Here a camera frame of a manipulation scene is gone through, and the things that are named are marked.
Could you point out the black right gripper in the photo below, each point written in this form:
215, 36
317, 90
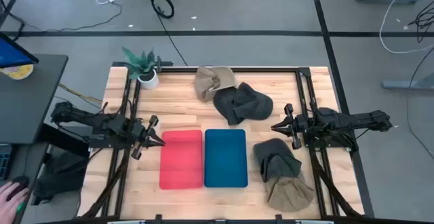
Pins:
298, 125

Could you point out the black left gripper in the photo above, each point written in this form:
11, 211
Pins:
142, 134

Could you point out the dark grey fabric cap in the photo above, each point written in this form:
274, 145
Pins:
247, 103
274, 156

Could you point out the tan fabric hat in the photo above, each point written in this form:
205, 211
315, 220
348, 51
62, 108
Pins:
210, 81
288, 195

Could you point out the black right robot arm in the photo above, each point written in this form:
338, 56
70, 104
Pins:
356, 118

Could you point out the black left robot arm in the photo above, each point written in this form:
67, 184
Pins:
84, 117

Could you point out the red translucent plastic bin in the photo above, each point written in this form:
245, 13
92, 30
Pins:
181, 159

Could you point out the white plant pot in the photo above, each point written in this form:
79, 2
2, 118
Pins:
149, 81

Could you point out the blue translucent plastic bin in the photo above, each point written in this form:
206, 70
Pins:
226, 157

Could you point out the green artificial plant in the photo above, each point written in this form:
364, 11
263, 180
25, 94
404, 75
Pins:
140, 64

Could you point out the black fabric bag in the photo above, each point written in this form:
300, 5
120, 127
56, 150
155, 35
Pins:
61, 176

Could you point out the black desk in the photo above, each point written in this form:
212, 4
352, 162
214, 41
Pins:
30, 105

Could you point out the dark computer mouse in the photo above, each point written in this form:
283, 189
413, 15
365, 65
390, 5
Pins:
20, 182

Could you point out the black keyboard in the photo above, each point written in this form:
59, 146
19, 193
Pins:
4, 161

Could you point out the yellow round container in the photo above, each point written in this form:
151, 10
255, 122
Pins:
18, 72

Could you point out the person's hand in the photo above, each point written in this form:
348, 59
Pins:
10, 200

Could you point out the monitor with blue screen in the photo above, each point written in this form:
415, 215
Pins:
13, 54

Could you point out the black aluminium table frame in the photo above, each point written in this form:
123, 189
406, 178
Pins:
237, 69

